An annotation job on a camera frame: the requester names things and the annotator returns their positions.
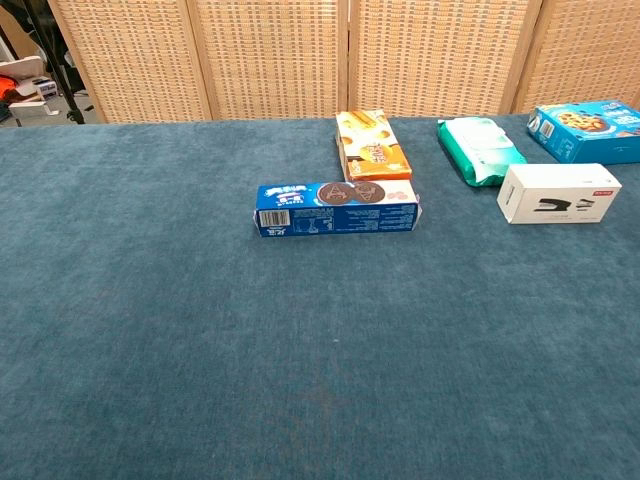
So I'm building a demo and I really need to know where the white small box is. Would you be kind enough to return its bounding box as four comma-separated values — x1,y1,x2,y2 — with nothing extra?
495,162,623,226

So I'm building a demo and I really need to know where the blue Oreo cookie pack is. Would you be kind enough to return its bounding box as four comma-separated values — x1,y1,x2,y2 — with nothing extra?
253,179,424,239

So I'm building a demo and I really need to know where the orange wafer biscuit box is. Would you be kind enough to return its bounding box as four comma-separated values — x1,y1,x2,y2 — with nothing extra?
334,109,414,182

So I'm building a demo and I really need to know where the blue chocolate chip cookie box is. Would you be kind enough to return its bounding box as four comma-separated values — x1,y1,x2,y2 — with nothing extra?
527,99,640,166

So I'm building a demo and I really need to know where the blue velvet table cloth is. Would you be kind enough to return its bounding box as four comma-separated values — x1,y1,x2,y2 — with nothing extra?
0,113,640,480

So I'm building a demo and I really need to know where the green wet wipes pack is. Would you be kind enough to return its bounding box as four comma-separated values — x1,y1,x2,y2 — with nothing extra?
436,116,529,189

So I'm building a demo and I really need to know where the woven wooden folding screen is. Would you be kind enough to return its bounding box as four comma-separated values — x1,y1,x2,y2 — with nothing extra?
47,0,640,125

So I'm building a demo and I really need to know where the black tripod stand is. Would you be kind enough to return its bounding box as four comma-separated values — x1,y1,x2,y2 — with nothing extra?
0,0,96,126

